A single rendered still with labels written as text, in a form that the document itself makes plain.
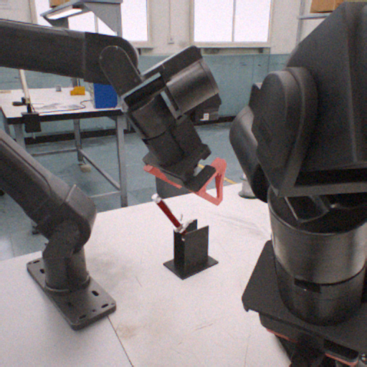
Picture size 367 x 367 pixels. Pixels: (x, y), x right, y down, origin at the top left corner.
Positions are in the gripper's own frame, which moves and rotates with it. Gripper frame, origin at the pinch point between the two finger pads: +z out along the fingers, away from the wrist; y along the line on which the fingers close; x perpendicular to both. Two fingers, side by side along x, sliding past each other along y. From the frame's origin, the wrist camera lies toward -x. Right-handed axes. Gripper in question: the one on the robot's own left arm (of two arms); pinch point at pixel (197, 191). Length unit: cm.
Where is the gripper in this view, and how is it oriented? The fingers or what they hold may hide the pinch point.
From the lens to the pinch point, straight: 60.2
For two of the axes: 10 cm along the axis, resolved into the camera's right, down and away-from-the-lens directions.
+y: -6.3, -2.9, 7.2
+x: -6.5, 7.1, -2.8
